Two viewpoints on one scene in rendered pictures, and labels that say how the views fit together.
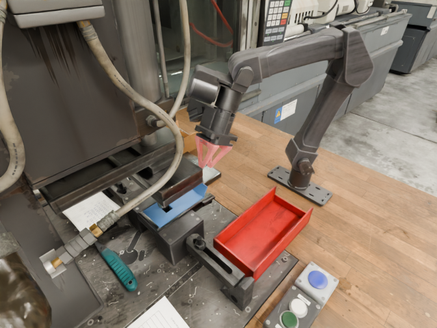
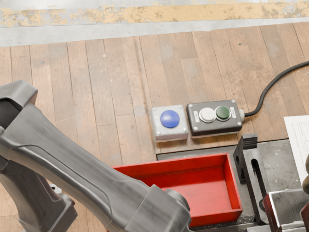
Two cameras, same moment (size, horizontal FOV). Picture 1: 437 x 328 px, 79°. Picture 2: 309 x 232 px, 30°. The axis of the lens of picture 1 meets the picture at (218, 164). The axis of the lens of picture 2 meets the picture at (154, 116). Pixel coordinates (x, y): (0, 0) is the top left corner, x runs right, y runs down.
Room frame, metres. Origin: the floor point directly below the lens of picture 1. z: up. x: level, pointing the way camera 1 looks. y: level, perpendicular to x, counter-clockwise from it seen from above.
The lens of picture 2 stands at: (0.82, 0.03, 1.95)
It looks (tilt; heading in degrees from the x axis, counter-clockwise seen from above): 60 degrees down; 208
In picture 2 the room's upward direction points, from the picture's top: 9 degrees clockwise
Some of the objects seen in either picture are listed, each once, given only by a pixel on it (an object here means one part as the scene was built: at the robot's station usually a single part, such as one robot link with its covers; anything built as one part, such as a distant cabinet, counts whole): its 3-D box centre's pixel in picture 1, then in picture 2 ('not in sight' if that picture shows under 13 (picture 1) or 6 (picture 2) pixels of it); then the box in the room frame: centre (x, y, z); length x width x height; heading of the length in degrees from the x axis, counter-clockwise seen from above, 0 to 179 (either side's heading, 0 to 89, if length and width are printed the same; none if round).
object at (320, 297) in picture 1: (314, 287); (168, 126); (0.29, -0.21, 0.90); 0.07 x 0.07 x 0.06; 46
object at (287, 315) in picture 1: (289, 321); (222, 114); (0.21, -0.13, 0.93); 0.03 x 0.03 x 0.02
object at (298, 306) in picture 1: (297, 308); (207, 116); (0.23, -0.16, 0.93); 0.03 x 0.03 x 0.02
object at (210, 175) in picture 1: (186, 174); not in sight; (0.66, 0.11, 0.91); 0.17 x 0.16 x 0.02; 46
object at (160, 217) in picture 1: (175, 199); not in sight; (0.46, 0.11, 1.00); 0.15 x 0.07 x 0.03; 136
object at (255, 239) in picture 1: (264, 229); (169, 194); (0.42, -0.12, 0.93); 0.25 x 0.12 x 0.06; 136
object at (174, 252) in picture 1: (163, 220); not in sight; (0.45, 0.14, 0.94); 0.20 x 0.10 x 0.07; 46
